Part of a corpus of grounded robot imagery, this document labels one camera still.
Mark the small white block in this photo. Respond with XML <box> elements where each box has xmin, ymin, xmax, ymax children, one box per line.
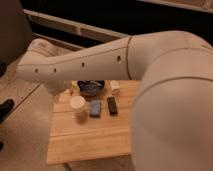
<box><xmin>110</xmin><ymin>80</ymin><xmax>120</xmax><ymax>92</ymax></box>

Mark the black shoe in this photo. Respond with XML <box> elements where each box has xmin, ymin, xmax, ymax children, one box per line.
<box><xmin>0</xmin><ymin>99</ymin><xmax>14</xmax><ymax>123</ymax></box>

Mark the dark blue bowl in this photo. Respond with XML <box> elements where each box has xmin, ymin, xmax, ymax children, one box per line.
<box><xmin>77</xmin><ymin>80</ymin><xmax>105</xmax><ymax>96</ymax></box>

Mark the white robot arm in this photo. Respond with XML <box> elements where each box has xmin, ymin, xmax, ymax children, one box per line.
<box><xmin>17</xmin><ymin>31</ymin><xmax>213</xmax><ymax>171</ymax></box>

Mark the blue rectangular block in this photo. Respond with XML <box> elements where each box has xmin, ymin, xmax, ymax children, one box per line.
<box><xmin>90</xmin><ymin>100</ymin><xmax>101</xmax><ymax>117</ymax></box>

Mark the wooden board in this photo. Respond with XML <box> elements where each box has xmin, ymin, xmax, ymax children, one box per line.
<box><xmin>47</xmin><ymin>81</ymin><xmax>139</xmax><ymax>164</ymax></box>

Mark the white cup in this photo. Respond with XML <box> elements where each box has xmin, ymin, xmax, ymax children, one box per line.
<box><xmin>70</xmin><ymin>96</ymin><xmax>86</xmax><ymax>117</ymax></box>

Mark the black rectangular block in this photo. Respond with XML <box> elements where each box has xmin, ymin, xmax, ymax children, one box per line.
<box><xmin>107</xmin><ymin>96</ymin><xmax>117</xmax><ymax>115</ymax></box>

